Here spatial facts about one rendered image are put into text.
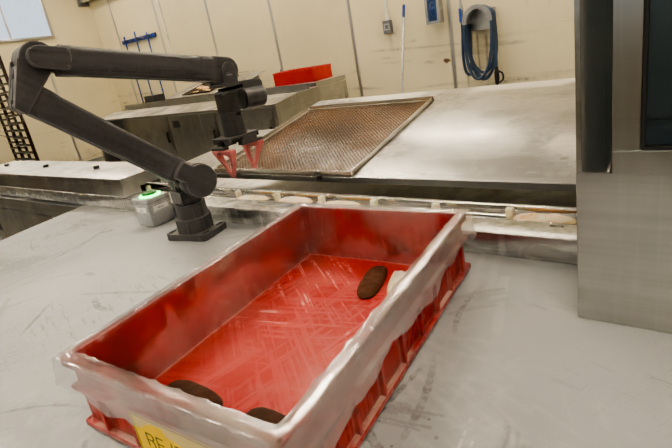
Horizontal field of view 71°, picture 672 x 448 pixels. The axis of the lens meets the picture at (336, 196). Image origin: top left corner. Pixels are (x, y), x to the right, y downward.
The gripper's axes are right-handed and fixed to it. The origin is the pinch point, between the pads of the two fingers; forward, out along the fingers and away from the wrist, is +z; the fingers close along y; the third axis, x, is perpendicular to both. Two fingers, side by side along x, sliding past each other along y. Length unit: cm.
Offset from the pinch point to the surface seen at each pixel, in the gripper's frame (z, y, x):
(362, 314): 11, -32, -54
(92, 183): 3, -9, 62
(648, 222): -3, -22, -87
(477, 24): -21, 364, 65
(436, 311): 10, -29, -64
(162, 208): 7.1, -12.4, 20.5
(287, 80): 1, 288, 235
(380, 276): 10, -23, -52
